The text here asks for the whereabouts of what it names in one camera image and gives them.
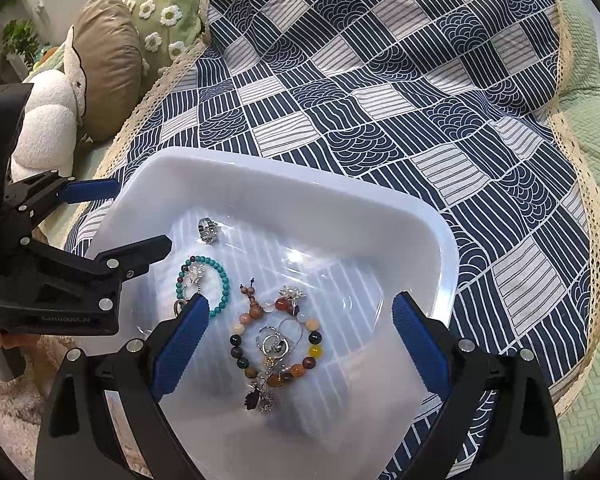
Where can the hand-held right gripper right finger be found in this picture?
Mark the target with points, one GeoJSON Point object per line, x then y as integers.
{"type": "Point", "coordinates": [422, 345]}

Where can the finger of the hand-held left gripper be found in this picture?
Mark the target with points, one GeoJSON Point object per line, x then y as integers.
{"type": "Point", "coordinates": [90, 191]}
{"type": "Point", "coordinates": [140, 252]}

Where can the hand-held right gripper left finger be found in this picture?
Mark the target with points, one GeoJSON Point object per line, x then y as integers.
{"type": "Point", "coordinates": [180, 350]}

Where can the translucent white plastic box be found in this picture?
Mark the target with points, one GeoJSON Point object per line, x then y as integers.
{"type": "Point", "coordinates": [330, 210]}

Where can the white plush toy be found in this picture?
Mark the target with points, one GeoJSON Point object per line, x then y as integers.
{"type": "Point", "coordinates": [45, 110]}

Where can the green potted plant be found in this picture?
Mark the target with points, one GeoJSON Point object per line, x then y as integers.
{"type": "Point", "coordinates": [20, 40]}

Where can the brown pillow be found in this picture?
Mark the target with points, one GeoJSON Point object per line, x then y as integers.
{"type": "Point", "coordinates": [110, 60]}

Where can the beige fluffy rug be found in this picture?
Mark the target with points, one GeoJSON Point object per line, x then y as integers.
{"type": "Point", "coordinates": [10, 410]}

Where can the navy white patterned cloth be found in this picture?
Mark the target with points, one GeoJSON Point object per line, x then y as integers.
{"type": "Point", "coordinates": [380, 85]}

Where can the green quilted bedspread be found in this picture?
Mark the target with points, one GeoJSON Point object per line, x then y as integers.
{"type": "Point", "coordinates": [595, 135]}

